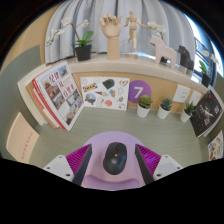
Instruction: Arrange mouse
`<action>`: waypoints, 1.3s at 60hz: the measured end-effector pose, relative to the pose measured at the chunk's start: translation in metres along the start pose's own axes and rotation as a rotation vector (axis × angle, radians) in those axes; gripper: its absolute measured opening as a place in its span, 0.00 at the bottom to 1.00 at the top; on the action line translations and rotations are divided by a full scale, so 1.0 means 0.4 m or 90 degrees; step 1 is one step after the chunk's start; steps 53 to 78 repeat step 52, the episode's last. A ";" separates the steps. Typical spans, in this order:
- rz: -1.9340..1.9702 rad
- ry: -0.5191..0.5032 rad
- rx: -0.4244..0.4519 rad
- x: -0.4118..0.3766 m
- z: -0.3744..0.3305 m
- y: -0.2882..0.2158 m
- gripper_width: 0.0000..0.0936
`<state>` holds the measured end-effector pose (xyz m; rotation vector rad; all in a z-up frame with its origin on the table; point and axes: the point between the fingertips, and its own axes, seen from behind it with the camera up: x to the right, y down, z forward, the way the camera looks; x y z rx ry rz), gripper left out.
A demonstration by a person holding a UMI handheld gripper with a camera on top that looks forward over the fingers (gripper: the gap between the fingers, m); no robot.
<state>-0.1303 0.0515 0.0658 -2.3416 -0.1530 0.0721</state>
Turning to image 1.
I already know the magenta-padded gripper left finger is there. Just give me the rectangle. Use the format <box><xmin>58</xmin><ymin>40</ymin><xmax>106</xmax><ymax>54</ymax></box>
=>
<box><xmin>43</xmin><ymin>143</ymin><xmax>94</xmax><ymax>187</ymax></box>

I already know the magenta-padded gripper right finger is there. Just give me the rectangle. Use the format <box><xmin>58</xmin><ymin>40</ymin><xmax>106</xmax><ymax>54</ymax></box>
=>
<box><xmin>134</xmin><ymin>143</ymin><xmax>183</xmax><ymax>185</ymax></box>

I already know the black computer mouse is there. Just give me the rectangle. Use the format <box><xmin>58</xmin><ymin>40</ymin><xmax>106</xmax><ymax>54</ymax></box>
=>
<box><xmin>102</xmin><ymin>141</ymin><xmax>128</xmax><ymax>176</ymax></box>

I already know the purple mouse pad with wrist rest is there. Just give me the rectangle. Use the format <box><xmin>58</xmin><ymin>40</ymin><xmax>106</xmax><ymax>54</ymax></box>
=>
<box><xmin>80</xmin><ymin>130</ymin><xmax>146</xmax><ymax>191</ymax></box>

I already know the succulent in white pot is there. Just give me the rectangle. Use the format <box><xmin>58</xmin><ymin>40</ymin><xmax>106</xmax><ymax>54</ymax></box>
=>
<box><xmin>179</xmin><ymin>100</ymin><xmax>196</xmax><ymax>124</ymax></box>
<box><xmin>156</xmin><ymin>97</ymin><xmax>173</xmax><ymax>120</ymax></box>
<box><xmin>136</xmin><ymin>94</ymin><xmax>154</xmax><ymax>119</ymax></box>

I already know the large beige book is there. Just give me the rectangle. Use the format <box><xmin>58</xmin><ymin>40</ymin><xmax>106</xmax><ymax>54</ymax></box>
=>
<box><xmin>5</xmin><ymin>111</ymin><xmax>40</xmax><ymax>164</ymax></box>

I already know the colourful printed card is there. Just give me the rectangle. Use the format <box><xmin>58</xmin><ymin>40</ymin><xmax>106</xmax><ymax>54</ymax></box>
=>
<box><xmin>207</xmin><ymin>129</ymin><xmax>224</xmax><ymax>162</ymax></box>

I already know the white book with photo cover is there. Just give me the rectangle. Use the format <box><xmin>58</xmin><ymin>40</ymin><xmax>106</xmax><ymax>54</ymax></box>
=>
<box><xmin>34</xmin><ymin>60</ymin><xmax>85</xmax><ymax>132</ymax></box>

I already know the round purple number sticker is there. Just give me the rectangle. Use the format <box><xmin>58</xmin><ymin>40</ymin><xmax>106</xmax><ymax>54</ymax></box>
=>
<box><xmin>127</xmin><ymin>79</ymin><xmax>153</xmax><ymax>104</ymax></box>

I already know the white sticker sheet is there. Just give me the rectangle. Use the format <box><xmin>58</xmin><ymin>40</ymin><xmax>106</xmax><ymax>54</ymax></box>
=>
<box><xmin>79</xmin><ymin>76</ymin><xmax>131</xmax><ymax>111</ymax></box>

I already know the black cover book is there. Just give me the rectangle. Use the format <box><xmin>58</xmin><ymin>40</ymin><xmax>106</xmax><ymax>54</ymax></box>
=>
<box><xmin>189</xmin><ymin>89</ymin><xmax>224</xmax><ymax>138</ymax></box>

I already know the thick white book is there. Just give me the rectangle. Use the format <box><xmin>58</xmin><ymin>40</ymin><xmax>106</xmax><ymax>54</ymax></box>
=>
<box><xmin>17</xmin><ymin>68</ymin><xmax>48</xmax><ymax>127</ymax></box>

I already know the small orchid in dark pot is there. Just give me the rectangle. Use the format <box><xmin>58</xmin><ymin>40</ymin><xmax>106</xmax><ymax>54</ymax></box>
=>
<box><xmin>198</xmin><ymin>49</ymin><xmax>214</xmax><ymax>88</ymax></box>

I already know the grey-green desk partition panel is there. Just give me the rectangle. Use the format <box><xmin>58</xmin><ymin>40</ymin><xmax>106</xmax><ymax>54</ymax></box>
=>
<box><xmin>0</xmin><ymin>44</ymin><xmax>43</xmax><ymax>158</ymax></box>

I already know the black wooden horse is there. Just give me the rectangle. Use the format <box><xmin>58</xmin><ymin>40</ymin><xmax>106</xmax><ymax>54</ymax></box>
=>
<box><xmin>177</xmin><ymin>45</ymin><xmax>195</xmax><ymax>72</ymax></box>

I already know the white orchid in black pot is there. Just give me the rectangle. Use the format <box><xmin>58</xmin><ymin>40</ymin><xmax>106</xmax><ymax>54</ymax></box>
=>
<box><xmin>45</xmin><ymin>17</ymin><xmax>95</xmax><ymax>62</ymax></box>

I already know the pink wooden horse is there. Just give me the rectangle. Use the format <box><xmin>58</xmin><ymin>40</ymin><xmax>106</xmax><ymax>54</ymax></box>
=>
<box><xmin>149</xmin><ymin>34</ymin><xmax>178</xmax><ymax>70</ymax></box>

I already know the wooden hand model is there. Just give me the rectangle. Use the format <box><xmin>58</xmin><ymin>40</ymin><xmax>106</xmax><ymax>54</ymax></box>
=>
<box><xmin>99</xmin><ymin>13</ymin><xmax>124</xmax><ymax>61</ymax></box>

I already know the white orchid behind horse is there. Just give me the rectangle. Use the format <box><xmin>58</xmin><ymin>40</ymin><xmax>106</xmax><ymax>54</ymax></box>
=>
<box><xmin>147</xmin><ymin>21</ymin><xmax>167</xmax><ymax>41</ymax></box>

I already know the wooden artist mannequin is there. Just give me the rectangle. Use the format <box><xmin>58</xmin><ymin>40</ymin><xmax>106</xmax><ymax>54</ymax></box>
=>
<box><xmin>123</xmin><ymin>9</ymin><xmax>149</xmax><ymax>59</ymax></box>

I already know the light grey curtain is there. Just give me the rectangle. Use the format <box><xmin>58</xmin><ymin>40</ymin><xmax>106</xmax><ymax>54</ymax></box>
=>
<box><xmin>44</xmin><ymin>0</ymin><xmax>196</xmax><ymax>64</ymax></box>

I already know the white wall socket plate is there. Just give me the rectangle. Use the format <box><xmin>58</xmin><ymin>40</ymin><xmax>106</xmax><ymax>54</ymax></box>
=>
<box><xmin>172</xmin><ymin>84</ymin><xmax>191</xmax><ymax>104</ymax></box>
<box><xmin>189</xmin><ymin>90</ymin><xmax>203</xmax><ymax>107</ymax></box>

